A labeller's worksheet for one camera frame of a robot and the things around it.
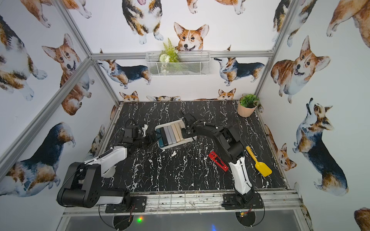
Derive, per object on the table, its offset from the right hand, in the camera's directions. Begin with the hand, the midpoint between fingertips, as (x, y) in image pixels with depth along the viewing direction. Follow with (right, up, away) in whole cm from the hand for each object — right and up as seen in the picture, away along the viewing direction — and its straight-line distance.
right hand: (183, 133), depth 99 cm
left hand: (-13, 0, -10) cm, 16 cm away
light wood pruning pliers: (-2, +5, +4) cm, 7 cm away
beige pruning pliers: (-6, +6, +4) cm, 9 cm away
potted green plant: (+45, +20, +3) cm, 49 cm away
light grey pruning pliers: (-9, -3, -3) cm, 10 cm away
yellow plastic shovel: (+49, -18, -13) cm, 54 cm away
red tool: (+21, -14, -10) cm, 27 cm away
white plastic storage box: (+2, -4, -2) cm, 5 cm away
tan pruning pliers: (-6, +1, 0) cm, 6 cm away
